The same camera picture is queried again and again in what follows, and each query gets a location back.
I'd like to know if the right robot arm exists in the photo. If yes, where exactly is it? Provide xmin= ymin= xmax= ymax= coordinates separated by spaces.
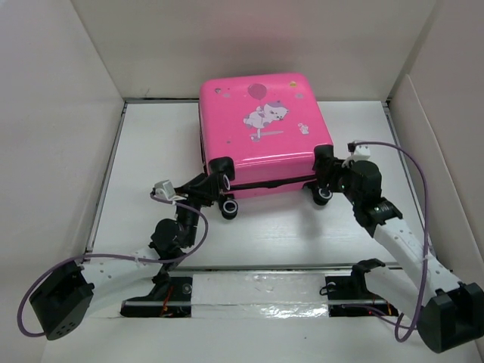
xmin=313 ymin=156 xmax=483 ymax=353

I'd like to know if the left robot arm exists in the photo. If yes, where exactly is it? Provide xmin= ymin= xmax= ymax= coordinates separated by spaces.
xmin=17 ymin=172 xmax=231 ymax=340

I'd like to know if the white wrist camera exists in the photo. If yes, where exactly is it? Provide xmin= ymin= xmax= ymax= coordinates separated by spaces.
xmin=150 ymin=179 xmax=185 ymax=202
xmin=343 ymin=141 xmax=371 ymax=168

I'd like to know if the pink hard-shell suitcase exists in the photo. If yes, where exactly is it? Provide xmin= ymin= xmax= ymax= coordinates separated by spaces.
xmin=199 ymin=73 xmax=334 ymax=219

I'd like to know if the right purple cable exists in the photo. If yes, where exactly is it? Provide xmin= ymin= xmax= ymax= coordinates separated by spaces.
xmin=355 ymin=141 xmax=431 ymax=343

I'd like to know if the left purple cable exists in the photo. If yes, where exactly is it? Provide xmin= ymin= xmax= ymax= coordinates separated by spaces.
xmin=18 ymin=192 xmax=211 ymax=337

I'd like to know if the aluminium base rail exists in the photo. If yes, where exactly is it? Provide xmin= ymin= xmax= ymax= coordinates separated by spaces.
xmin=120 ymin=270 xmax=399 ymax=319

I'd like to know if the purple cable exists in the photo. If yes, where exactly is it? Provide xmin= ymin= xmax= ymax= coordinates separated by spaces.
xmin=18 ymin=192 xmax=211 ymax=337
xmin=355 ymin=141 xmax=431 ymax=343

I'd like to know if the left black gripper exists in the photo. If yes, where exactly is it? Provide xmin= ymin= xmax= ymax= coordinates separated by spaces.
xmin=169 ymin=171 xmax=217 ymax=247

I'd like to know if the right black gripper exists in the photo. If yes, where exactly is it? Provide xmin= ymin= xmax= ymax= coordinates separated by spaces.
xmin=317 ymin=157 xmax=361 ymax=206

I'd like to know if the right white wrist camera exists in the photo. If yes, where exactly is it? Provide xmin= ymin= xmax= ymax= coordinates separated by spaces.
xmin=343 ymin=141 xmax=371 ymax=168

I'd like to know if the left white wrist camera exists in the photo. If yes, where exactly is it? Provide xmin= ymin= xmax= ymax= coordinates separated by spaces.
xmin=150 ymin=179 xmax=185 ymax=202

